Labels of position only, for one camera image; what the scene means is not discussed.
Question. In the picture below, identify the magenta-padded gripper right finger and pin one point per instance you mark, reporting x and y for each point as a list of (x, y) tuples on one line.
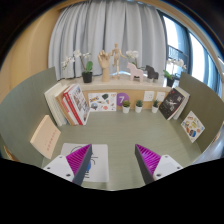
[(166, 166)]

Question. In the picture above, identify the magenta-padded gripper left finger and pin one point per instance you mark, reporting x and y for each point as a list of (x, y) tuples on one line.
[(58, 166)]

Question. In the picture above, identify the white mouse pad with drawing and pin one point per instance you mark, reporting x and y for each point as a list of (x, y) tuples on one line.
[(100, 166)]

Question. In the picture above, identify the beige booklet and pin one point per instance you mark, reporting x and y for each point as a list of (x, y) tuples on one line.
[(45, 136)]

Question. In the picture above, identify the colourful sticker sheet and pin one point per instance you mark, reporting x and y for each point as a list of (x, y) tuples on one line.
[(192, 126)]

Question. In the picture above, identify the orange-edged chair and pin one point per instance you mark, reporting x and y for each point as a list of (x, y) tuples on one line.
[(10, 153)]

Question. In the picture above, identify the small plant in white pot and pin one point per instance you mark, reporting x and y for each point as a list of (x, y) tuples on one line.
[(155, 109), (126, 109), (138, 108)]

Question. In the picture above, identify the brown book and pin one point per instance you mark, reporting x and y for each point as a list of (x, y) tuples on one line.
[(65, 106)]

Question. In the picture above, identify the black hardcover book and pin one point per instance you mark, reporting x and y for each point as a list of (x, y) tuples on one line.
[(170, 103)]

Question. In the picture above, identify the thick white book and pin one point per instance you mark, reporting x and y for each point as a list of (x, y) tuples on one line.
[(184, 103)]

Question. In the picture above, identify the green desk divider panel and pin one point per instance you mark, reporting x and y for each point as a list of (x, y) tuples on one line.
[(206, 103), (23, 106)]

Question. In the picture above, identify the white card with stickers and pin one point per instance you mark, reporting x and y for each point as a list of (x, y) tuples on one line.
[(102, 101)]

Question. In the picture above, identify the round purple number sign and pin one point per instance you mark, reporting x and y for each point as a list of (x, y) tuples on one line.
[(122, 97)]

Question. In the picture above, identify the large white orchid black pot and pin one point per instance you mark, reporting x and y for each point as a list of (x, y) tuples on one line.
[(170, 81)]

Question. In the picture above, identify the beige wooden desk shelf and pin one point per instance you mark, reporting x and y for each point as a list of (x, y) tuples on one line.
[(133, 86)]

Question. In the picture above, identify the white orchid in black pot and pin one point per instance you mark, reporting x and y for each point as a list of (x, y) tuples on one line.
[(87, 77)]

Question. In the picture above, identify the black horse figurine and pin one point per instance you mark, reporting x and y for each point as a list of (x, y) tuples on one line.
[(151, 72)]

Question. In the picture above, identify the pink horse figurine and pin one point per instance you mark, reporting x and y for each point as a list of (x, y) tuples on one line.
[(136, 73)]

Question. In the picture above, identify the wooden hand model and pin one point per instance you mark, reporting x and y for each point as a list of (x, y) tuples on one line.
[(104, 61)]

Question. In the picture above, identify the white orchid behind horses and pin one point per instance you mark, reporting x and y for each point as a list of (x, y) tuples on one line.
[(132, 54)]

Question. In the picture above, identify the dark-framed window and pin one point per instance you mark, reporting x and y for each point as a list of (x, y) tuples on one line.
[(196, 50)]

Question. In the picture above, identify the grey curtain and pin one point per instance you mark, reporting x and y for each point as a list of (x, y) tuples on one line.
[(106, 23)]

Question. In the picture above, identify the white wall socket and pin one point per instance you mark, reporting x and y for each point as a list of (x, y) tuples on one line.
[(148, 96), (160, 96)]

